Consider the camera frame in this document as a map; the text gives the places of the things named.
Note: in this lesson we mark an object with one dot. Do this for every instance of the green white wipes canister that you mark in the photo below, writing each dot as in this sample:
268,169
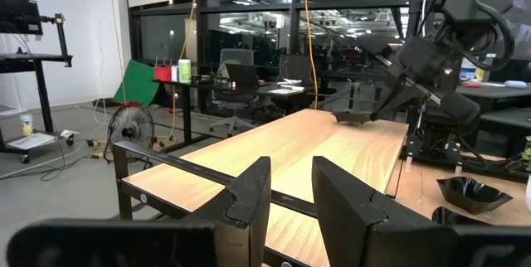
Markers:
185,71

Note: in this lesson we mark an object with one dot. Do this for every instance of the grey mesh office chair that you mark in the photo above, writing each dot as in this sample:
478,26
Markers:
236,56

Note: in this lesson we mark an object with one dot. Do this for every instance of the red container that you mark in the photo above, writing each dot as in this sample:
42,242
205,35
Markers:
162,74

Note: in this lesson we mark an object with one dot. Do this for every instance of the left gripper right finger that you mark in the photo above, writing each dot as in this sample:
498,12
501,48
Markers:
352,225

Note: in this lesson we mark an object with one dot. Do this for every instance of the black floor fan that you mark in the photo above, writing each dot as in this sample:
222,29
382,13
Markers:
130,125

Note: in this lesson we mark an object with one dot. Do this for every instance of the black rolling monitor stand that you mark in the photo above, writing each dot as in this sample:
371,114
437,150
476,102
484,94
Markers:
41,88

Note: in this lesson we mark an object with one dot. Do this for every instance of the black glossy wavy-edged plate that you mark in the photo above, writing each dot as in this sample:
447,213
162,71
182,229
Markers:
452,218
473,196

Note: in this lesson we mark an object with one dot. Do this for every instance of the pale blue oval object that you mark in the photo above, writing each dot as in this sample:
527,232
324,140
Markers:
515,84

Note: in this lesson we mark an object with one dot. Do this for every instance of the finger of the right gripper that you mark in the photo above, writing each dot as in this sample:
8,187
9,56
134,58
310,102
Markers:
458,107
392,97

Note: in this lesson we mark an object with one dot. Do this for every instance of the black office chair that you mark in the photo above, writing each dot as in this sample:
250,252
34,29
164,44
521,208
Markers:
242,78
296,70

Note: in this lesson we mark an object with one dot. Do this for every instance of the green plant white pot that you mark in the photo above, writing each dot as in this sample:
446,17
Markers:
527,155

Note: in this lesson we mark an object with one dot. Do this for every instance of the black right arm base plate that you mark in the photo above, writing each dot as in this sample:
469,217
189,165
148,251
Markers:
493,169

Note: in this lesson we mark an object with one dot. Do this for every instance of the wooden shelf black frame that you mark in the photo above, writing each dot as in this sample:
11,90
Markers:
315,142

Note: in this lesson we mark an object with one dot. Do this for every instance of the green board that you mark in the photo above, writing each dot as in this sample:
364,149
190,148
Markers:
139,82

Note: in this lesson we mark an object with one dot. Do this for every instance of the black monitor on stand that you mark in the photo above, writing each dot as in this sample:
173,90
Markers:
18,14

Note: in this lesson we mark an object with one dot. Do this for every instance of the white jar yellow label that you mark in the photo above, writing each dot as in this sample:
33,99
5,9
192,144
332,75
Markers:
26,125

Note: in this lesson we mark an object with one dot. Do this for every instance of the black office desk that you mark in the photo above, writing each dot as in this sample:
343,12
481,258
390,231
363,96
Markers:
498,92
186,113

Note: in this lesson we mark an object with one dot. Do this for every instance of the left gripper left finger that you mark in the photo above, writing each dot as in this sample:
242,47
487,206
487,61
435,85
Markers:
245,217

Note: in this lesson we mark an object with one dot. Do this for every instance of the white papers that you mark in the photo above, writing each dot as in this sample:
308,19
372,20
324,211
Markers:
31,140

